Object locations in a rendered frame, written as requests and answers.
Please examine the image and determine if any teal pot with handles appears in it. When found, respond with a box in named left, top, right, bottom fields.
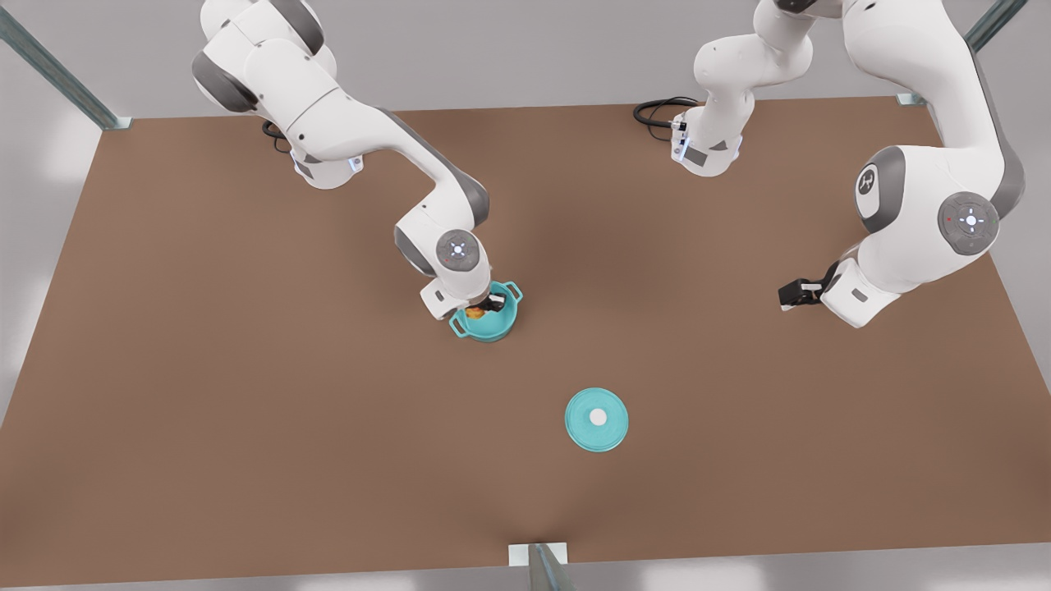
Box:
left=448, top=281, right=524, bottom=343

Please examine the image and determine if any teal pot lid white knob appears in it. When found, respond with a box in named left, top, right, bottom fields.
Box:
left=564, top=387, right=630, bottom=453

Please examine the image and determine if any silver frame post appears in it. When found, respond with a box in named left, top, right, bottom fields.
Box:
left=0, top=7, right=132, bottom=132
left=897, top=0, right=1030, bottom=108
left=508, top=542, right=577, bottom=591

